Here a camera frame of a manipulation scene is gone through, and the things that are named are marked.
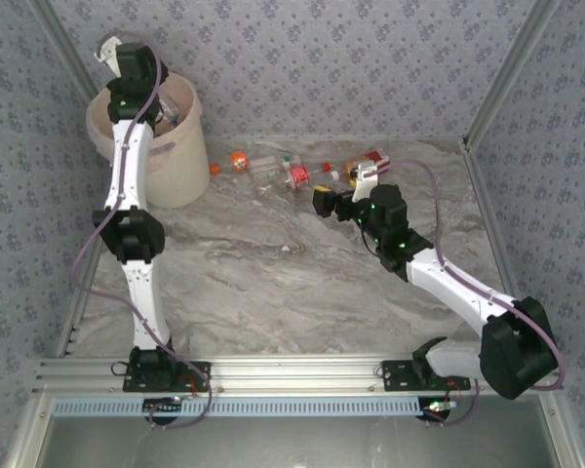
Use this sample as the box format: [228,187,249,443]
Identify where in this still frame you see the pale blue slotted cable duct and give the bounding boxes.
[53,395,420,418]

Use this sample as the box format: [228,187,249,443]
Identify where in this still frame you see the tea bottle red gold label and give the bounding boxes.
[331,148,391,184]

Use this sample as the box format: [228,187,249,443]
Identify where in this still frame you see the clear bottle blue label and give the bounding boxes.
[156,95,182,129]

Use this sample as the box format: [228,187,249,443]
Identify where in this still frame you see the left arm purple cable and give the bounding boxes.
[72,29,218,431]

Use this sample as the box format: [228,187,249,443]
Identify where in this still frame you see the clear bottle red label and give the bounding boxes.
[257,162,332,195]

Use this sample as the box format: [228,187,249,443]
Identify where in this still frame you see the short clear bottle green print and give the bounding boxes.
[250,165,287,185]

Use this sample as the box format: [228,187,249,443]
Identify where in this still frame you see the aluminium frame post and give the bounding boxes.
[26,0,101,101]
[460,0,565,152]

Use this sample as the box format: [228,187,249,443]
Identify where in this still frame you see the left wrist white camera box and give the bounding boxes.
[94,36,121,74]

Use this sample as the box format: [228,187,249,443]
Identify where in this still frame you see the cream plastic bin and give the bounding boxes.
[85,71,211,210]

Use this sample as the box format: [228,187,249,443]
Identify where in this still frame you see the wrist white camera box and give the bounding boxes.
[94,36,121,74]
[349,163,391,204]

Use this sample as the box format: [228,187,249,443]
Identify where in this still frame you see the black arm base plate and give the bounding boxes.
[121,360,212,394]
[380,359,472,393]

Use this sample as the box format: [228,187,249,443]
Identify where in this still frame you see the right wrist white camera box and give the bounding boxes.
[349,163,391,204]

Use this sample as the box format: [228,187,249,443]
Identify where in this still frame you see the clear bottle green white band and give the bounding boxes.
[248,153,301,172]

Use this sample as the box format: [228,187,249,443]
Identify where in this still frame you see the aluminium frame bar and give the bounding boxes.
[538,393,585,468]
[2,394,55,468]

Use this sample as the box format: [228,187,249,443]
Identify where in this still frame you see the grey metal panel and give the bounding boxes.
[41,413,565,468]

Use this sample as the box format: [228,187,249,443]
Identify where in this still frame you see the aluminium mounting rail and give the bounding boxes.
[31,355,565,396]

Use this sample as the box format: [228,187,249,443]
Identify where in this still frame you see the black controller board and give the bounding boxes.
[416,397,457,423]
[141,397,184,425]

